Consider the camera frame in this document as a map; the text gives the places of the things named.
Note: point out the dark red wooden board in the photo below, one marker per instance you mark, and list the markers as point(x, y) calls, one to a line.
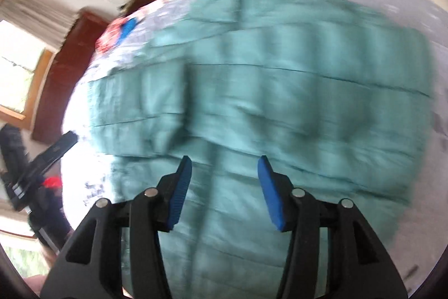
point(66, 74)

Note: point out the colourful printed cloth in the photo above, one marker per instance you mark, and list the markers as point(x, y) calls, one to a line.
point(115, 32)

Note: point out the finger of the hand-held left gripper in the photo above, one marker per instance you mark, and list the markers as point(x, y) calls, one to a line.
point(61, 146)

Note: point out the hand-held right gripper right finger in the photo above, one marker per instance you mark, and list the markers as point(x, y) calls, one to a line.
point(269, 187)

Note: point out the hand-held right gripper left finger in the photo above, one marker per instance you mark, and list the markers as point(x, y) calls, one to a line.
point(182, 185)

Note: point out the wooden framed window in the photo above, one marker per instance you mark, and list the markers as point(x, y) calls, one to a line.
point(21, 74)

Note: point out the green puffer jacket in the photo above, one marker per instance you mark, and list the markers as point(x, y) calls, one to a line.
point(280, 92)

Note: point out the white pleated curtain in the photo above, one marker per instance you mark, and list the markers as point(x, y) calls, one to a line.
point(35, 17)

